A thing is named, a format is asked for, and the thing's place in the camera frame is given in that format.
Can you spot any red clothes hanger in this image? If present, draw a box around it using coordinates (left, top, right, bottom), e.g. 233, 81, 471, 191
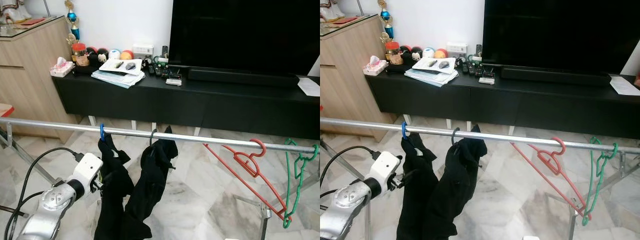
510, 136, 592, 221
202, 138, 292, 222

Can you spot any green clothes hanger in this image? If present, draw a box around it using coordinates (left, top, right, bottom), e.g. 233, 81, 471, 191
281, 138, 320, 229
581, 136, 619, 227

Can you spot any black shirt with green logo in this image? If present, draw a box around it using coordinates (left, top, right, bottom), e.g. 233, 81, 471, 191
95, 134, 132, 240
396, 132, 441, 240

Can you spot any silver metal clothes rack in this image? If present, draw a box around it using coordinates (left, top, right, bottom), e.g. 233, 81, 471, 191
0, 117, 321, 240
320, 117, 640, 240

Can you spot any stack of white papers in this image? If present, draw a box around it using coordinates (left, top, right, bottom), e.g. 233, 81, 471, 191
404, 57, 459, 88
91, 58, 146, 89

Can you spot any light wooden cabinet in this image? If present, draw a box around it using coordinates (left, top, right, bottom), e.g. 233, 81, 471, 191
0, 15, 81, 145
320, 14, 396, 143

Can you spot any pink tissue box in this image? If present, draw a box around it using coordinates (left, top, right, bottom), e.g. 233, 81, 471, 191
50, 56, 76, 77
363, 56, 389, 77

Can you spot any black television console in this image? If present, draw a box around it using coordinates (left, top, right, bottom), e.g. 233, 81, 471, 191
51, 70, 321, 141
365, 70, 640, 140

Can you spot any black plush toy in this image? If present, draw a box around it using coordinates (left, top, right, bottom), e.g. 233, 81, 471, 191
86, 47, 110, 66
400, 46, 423, 65

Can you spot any white paper sheet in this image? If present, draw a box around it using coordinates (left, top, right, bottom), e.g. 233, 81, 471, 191
610, 75, 640, 97
297, 76, 321, 97

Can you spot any red lidded jar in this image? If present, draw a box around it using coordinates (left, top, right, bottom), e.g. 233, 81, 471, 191
71, 42, 88, 66
385, 41, 402, 66

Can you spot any gold and blue trophy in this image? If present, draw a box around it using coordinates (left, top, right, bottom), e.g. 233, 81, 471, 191
64, 0, 82, 43
377, 0, 396, 43

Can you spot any black soundbar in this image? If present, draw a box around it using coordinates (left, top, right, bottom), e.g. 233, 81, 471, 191
501, 67, 612, 87
188, 68, 301, 89

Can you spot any white porcelain figurine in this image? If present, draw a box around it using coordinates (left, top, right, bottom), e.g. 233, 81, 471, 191
0, 0, 33, 24
320, 0, 346, 23

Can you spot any black flat television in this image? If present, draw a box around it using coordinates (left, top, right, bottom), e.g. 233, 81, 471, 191
482, 0, 640, 76
168, 0, 321, 77

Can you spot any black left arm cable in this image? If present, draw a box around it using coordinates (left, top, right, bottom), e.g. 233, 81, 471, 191
4, 147, 83, 240
320, 145, 383, 198

